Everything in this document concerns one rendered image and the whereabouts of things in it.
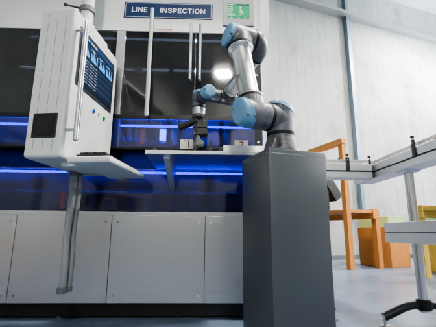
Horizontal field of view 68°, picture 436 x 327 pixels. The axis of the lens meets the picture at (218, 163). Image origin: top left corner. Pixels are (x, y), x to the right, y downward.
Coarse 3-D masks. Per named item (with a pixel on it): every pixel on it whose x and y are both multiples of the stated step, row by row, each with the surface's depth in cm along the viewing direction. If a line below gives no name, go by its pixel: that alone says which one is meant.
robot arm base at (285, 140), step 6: (270, 132) 134; (276, 132) 132; (282, 132) 131; (288, 132) 132; (294, 132) 135; (270, 138) 133; (276, 138) 131; (282, 138) 130; (288, 138) 131; (294, 138) 133; (270, 144) 132; (276, 144) 131; (282, 144) 129; (288, 144) 129; (294, 144) 131
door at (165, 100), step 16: (128, 32) 219; (144, 32) 220; (160, 32) 220; (128, 48) 217; (144, 48) 217; (160, 48) 218; (176, 48) 218; (192, 48) 219; (128, 64) 214; (144, 64) 215; (160, 64) 215; (176, 64) 216; (192, 64) 216; (128, 80) 212; (144, 80) 212; (160, 80) 213; (176, 80) 213; (192, 80) 214; (128, 96) 210; (144, 96) 210; (160, 96) 211; (176, 96) 211; (128, 112) 208; (144, 112) 208; (160, 112) 208; (176, 112) 209
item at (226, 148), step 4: (224, 148) 165; (228, 148) 165; (232, 148) 165; (236, 148) 165; (240, 148) 166; (244, 148) 166; (248, 148) 166; (252, 148) 166; (256, 148) 166; (260, 148) 166
